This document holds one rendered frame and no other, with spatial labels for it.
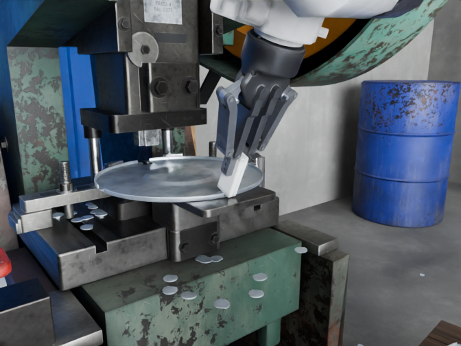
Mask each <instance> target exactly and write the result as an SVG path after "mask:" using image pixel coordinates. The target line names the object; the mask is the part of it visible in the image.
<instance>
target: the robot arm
mask: <svg viewBox="0 0 461 346"><path fill-rule="evenodd" d="M422 2H423V0H211V4H210V9H211V12H213V13H216V14H218V15H221V16H224V17H226V18H229V19H232V20H234V21H237V22H240V23H243V24H246V25H251V26H253V27H254V28H252V29H250V30H249V31H247V34H246V38H245V41H244V45H243V47H242V51H241V69H240V71H239V73H238V74H237V75H236V77H235V82H234V83H233V84H231V85H230V86H228V87H227V88H224V87H223V86H219V87H218V88H217V89H216V95H217V99H218V102H219V108H218V117H217V135H216V145H215V146H216V148H217V149H218V150H219V151H220V152H221V153H222V154H223V155H225V156H224V160H223V163H222V166H221V172H222V173H221V176H220V179H219V182H218V184H217V186H218V187H219V188H220V189H221V190H222V191H223V192H224V194H225V195H226V196H227V197H228V198H230V197H233V196H236V193H237V190H238V187H239V184H240V182H241V178H242V176H243V174H244V172H245V171H246V169H247V166H248V163H249V160H250V159H252V160H255V159H256V158H257V157H258V155H257V154H255V152H256V151H259V152H262V151H264V150H265V147H266V146H267V144H268V142H269V140H270V139H271V137H272V135H273V134H274V131H275V130H276V128H277V126H278V125H279V123H280V121H281V119H282V118H283V116H284V114H285V112H286V110H287V108H288V107H289V106H290V104H291V103H292V102H293V101H294V100H295V99H296V98H297V96H298V92H296V91H295V90H293V89H292V88H291V87H290V86H289V83H290V78H293V77H294V76H296V75H297V73H298V70H299V69H300V65H301V63H302V61H303V58H304V55H305V52H306V50H305V46H304V45H303V44H308V45H310V44H312V43H314V42H315V41H316V39H317V37H318V36H319V37H322V38H326V37H327V34H328V31H329V29H327V28H324V27H322V23H323V21H324V18H350V19H388V18H397V17H400V16H402V15H403V14H405V13H407V12H409V11H411V10H413V9H414V8H417V7H418V6H419V5H420V4H421V3H422ZM260 139H261V141H260Z"/></svg>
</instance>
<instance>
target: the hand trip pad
mask: <svg viewBox="0 0 461 346"><path fill-rule="evenodd" d="M11 270H12V267H11V261H10V259H9V258H8V256H7V255H6V253H5V251H4V250H3V249H2V248H1V247H0V278H2V277H5V276H6V275H8V274H9V273H10V272H11Z"/></svg>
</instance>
